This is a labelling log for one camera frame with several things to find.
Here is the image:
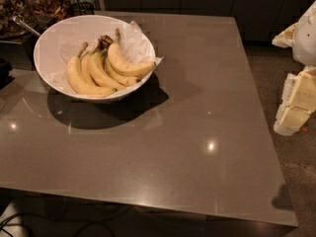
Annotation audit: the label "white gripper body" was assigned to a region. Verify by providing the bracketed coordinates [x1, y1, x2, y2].
[292, 1, 316, 66]

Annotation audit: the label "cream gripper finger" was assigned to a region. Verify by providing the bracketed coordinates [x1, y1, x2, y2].
[274, 66, 316, 136]
[272, 23, 297, 48]

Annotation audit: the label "white ceramic bowl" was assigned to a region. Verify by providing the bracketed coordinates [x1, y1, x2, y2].
[34, 15, 161, 103]

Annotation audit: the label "yellow banana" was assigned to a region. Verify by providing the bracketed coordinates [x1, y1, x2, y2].
[88, 49, 124, 91]
[108, 29, 156, 78]
[105, 58, 138, 86]
[66, 42, 116, 98]
[81, 52, 96, 86]

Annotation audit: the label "black floor cables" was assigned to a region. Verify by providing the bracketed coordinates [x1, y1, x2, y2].
[0, 210, 117, 237]

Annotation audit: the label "glass bowl of snacks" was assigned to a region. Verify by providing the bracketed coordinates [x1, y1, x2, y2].
[0, 0, 70, 40]

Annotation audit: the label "metal serving spoon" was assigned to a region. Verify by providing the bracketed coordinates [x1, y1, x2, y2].
[13, 16, 40, 37]

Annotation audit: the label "black wire holder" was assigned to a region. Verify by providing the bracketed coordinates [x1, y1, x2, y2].
[70, 0, 94, 16]

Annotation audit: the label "white paper liner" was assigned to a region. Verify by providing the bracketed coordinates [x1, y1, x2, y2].
[42, 17, 161, 102]

